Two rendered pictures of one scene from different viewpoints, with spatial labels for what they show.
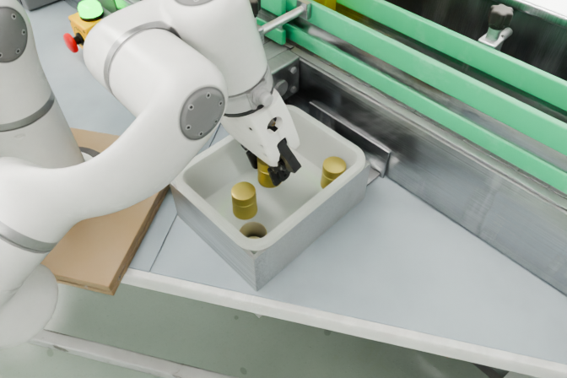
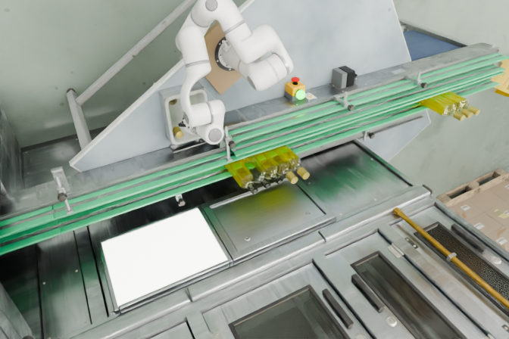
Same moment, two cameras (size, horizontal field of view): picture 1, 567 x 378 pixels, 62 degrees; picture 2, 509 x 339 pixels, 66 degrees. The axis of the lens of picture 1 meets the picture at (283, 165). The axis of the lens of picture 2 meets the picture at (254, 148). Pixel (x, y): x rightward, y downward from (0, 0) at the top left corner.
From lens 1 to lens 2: 104 cm
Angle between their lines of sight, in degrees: 9
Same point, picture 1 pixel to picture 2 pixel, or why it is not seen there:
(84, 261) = not seen: hidden behind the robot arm
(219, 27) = (203, 132)
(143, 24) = (213, 119)
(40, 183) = (192, 79)
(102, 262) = not seen: hidden behind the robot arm
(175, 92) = (189, 116)
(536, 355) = (95, 146)
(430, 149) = (163, 162)
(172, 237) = not seen: hidden behind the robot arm
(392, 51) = (194, 171)
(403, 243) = (145, 136)
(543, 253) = (117, 168)
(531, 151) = (142, 181)
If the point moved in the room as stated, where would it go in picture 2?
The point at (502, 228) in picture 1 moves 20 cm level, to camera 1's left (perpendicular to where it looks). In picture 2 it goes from (130, 163) to (157, 125)
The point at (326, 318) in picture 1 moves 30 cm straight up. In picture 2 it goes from (138, 103) to (160, 139)
